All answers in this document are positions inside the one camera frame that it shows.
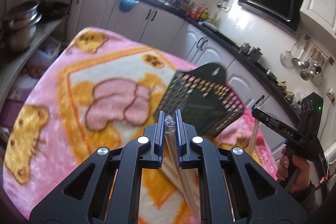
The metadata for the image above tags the chopsticks pair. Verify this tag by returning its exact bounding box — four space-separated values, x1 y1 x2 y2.
162 115 201 223
247 119 259 156

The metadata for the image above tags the dark green utensil basket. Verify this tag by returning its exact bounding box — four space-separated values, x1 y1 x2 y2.
154 63 244 138

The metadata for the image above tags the person's right hand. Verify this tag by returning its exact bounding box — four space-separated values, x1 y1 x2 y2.
276 147 313 193

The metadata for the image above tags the pink cartoon bear blanket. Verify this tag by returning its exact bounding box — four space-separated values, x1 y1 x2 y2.
2 27 279 224

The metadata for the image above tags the steel ladle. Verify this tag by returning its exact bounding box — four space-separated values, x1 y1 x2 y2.
291 41 309 68

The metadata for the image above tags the dark metal kettle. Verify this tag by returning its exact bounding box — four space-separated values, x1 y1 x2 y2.
248 47 263 64

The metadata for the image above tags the steel teapot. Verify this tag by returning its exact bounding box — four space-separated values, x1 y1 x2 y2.
239 43 251 56

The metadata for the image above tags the white upper cabinet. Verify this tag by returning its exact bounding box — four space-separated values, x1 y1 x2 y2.
300 0 335 41

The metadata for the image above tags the black wok on shelf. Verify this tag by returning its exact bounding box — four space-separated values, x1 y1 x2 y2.
38 2 69 21

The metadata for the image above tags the steel pot on shelf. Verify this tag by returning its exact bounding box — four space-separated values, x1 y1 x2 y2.
2 1 42 52

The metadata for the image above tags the wire skimmer strainer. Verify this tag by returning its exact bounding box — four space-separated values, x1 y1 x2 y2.
280 34 301 68

